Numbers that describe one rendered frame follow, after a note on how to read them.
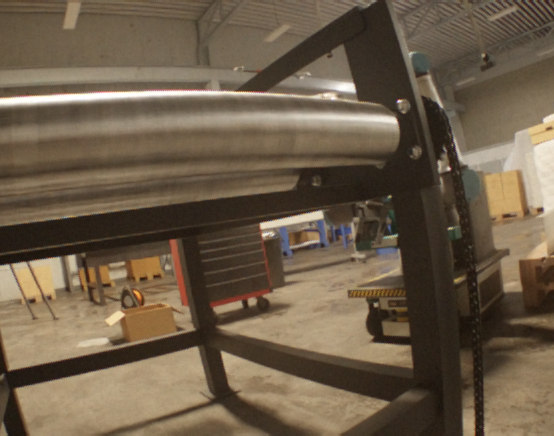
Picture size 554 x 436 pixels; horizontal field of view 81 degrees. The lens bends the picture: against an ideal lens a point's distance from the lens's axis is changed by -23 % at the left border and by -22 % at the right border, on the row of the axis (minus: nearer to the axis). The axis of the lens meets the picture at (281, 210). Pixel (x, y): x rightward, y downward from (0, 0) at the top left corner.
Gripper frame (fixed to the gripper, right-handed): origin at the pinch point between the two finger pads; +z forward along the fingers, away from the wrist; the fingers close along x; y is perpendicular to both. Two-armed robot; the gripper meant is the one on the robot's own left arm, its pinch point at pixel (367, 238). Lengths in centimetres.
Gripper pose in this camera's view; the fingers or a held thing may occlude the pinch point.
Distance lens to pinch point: 160.5
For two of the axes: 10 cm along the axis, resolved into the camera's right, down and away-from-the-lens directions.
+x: 5.0, -0.1, -8.7
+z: -2.4, 9.6, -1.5
